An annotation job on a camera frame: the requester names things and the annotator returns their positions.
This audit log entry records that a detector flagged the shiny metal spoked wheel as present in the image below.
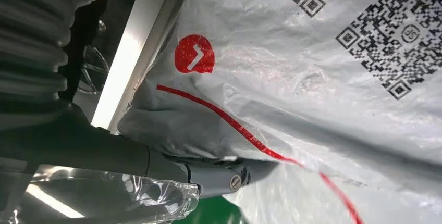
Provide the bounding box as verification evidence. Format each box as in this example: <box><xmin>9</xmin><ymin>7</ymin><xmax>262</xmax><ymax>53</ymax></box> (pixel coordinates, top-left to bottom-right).
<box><xmin>76</xmin><ymin>19</ymin><xmax>111</xmax><ymax>95</ymax></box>

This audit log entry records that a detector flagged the green conveyor belt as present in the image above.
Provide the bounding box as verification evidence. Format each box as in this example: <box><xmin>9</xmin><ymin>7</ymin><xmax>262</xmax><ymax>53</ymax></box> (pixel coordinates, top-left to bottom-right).
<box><xmin>173</xmin><ymin>195</ymin><xmax>250</xmax><ymax>224</ymax></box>

